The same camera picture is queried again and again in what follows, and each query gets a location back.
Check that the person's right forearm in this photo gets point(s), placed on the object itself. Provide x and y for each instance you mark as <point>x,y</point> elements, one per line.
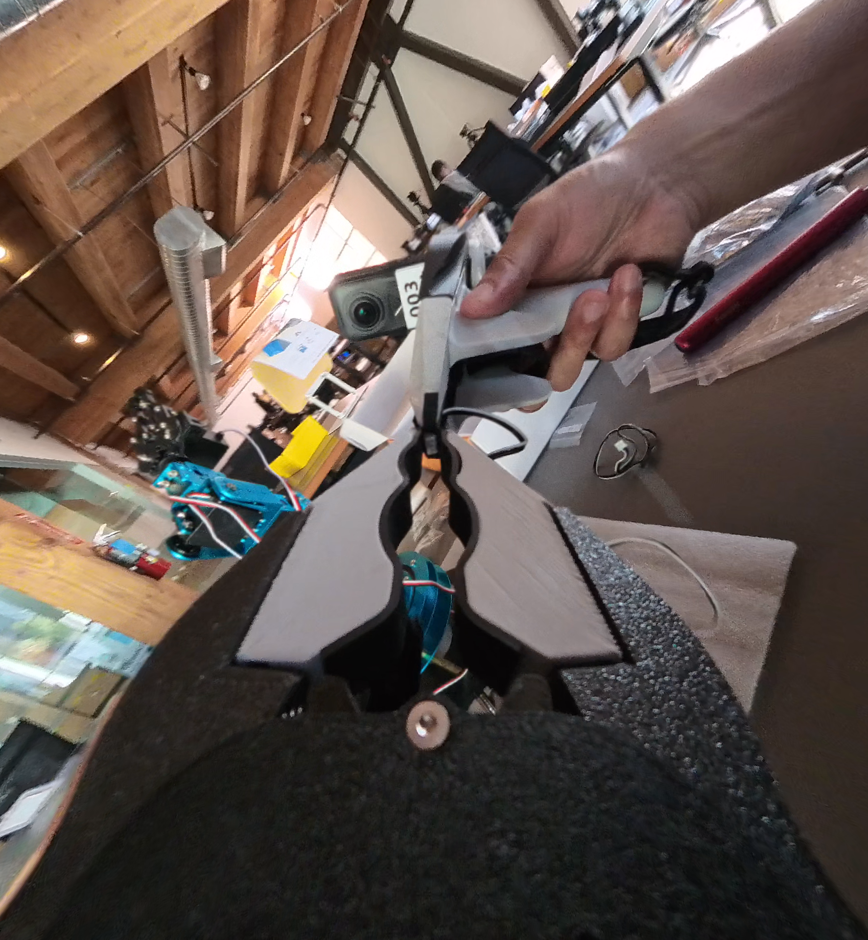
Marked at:
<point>771,88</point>

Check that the black monitor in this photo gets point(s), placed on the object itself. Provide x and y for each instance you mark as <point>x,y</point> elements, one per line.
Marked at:
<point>511,165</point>

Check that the red pen screwdriver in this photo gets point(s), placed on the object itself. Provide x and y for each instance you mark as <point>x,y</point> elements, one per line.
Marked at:
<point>771,264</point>

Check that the wooden table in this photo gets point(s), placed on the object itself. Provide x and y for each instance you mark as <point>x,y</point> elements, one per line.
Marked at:
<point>52,565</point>

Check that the person's right hand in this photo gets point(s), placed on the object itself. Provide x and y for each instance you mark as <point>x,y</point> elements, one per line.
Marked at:
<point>588,220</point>

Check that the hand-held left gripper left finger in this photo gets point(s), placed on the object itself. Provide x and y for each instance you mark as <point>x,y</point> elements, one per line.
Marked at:
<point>331,573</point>

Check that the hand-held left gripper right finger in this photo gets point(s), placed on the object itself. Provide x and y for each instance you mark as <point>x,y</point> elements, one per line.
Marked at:
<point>529,580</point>

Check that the large clear plastic bag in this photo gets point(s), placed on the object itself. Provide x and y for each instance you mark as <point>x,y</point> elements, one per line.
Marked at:
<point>786,308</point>

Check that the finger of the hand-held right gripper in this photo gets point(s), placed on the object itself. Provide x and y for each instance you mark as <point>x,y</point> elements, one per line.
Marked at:
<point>390,389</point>
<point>437,352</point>

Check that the metal ventilation duct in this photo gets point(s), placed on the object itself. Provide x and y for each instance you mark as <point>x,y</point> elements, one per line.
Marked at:
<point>188,294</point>

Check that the yellow liquid jug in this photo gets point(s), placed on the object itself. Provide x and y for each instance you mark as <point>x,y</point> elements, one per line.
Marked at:
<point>290,367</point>

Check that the blue toy robot arm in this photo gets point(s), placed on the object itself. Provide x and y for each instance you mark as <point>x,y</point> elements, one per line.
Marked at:
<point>221,507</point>

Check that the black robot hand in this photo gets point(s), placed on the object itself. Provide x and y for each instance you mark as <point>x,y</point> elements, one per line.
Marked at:
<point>162,430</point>

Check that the grey paper sheet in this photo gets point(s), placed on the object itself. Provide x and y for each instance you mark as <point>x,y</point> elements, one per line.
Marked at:
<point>749,587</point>

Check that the small clear plastic bag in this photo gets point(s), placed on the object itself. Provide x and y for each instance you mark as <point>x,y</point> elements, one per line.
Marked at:
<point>575,424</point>

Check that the black precision screwdriver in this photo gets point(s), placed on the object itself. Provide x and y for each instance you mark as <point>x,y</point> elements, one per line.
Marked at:
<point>837,167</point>

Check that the yellow box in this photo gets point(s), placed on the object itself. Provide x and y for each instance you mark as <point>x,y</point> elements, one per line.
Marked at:
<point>298,448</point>

